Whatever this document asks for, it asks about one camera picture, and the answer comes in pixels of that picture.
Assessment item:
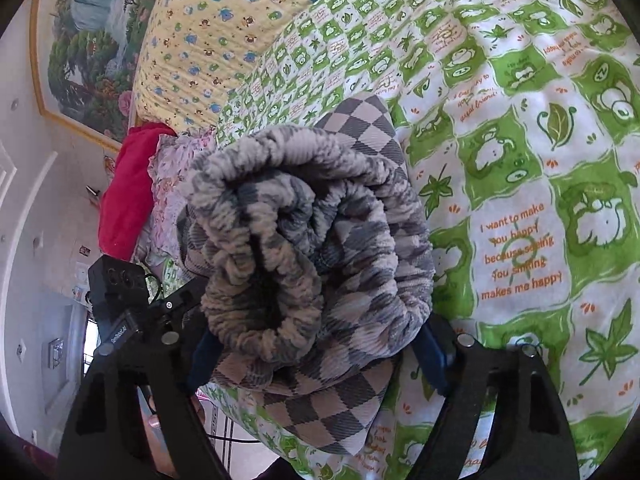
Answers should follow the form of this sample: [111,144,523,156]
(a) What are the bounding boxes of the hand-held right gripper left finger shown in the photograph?
[57,330,232,480]

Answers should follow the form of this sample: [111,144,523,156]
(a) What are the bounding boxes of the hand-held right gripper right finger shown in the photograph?
[407,314,581,480]

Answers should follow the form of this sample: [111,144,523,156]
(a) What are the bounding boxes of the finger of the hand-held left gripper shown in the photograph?
[146,276,211,333]

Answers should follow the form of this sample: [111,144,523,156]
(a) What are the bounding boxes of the grey checkered pants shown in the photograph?
[174,92,437,457]

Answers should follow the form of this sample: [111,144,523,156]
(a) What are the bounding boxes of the red cloth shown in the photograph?
[98,122,177,264]

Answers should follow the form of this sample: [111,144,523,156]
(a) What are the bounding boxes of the pink floral ruffled cloth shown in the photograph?
[134,129,219,283]

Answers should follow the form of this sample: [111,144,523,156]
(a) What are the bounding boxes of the green frog printed bedsheet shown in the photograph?
[197,0,640,480]

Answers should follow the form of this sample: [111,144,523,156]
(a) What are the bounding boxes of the yellow animal printed quilt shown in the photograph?
[134,0,363,133]

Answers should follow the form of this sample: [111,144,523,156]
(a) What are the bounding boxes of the black cable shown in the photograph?
[143,272,163,306]

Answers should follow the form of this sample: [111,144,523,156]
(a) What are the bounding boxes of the framed landscape wall painting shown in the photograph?
[29,0,177,152]

